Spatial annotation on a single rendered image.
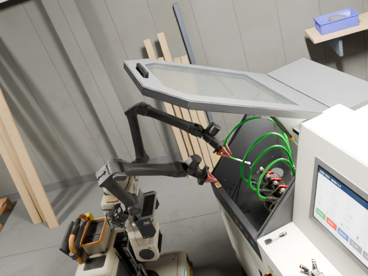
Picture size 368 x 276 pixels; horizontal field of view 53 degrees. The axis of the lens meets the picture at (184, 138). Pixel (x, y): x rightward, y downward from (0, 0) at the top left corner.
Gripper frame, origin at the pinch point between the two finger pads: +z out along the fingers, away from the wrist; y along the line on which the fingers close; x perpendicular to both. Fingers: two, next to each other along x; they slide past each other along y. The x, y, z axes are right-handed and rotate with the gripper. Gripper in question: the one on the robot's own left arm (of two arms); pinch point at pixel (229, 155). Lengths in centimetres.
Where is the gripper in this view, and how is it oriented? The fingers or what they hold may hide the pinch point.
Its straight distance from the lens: 226.8
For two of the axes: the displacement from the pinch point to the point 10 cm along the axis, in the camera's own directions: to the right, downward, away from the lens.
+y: 4.2, -4.0, 8.1
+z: 7.7, 6.4, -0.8
